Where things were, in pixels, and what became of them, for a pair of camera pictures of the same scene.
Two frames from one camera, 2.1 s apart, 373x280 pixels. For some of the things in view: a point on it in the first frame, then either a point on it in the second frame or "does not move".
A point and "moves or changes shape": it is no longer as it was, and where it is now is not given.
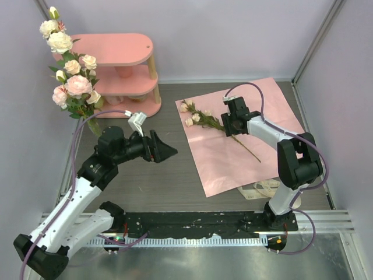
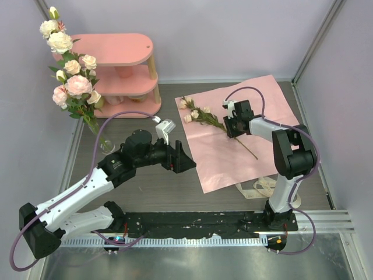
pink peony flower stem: [72, 95] does not move
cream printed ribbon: [265, 189] does not move
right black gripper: [226, 118] does not move
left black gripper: [155, 150] -> [177, 160]
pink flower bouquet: [206, 119] moves or changes shape
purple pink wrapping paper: [225, 163] does not move
